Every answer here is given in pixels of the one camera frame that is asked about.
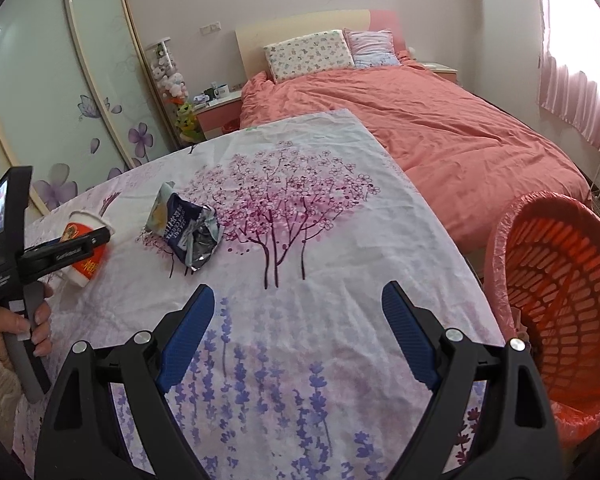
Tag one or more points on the floral sliding wardrobe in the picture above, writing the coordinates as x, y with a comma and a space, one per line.
76, 99

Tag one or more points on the orange trash basket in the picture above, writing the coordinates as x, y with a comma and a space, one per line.
542, 280

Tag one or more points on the striped pink pillow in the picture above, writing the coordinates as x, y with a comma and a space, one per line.
371, 49

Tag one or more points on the person's left hand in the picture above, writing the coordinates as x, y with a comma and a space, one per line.
13, 323

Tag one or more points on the pink window curtain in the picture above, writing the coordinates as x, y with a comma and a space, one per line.
570, 64

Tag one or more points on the plush toy display tube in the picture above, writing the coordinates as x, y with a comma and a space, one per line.
181, 107

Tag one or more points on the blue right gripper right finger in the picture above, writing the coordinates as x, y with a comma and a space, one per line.
411, 336

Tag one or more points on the crumpled blue snack bag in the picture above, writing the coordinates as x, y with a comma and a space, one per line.
192, 232

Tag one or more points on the salmon pink duvet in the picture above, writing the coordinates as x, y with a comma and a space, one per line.
467, 158

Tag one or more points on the floral printed bedsheet cloth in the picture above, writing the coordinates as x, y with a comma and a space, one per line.
298, 375

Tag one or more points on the pink bedside table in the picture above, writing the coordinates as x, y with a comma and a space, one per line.
221, 116

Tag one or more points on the floral white pillow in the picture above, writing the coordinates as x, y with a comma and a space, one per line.
308, 54

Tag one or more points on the white mug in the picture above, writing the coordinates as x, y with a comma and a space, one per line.
222, 91

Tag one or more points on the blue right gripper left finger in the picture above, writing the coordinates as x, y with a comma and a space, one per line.
179, 334

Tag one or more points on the cream pink headboard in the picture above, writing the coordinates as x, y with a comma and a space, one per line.
253, 38

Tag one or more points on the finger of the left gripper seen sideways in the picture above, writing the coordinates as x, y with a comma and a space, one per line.
84, 238

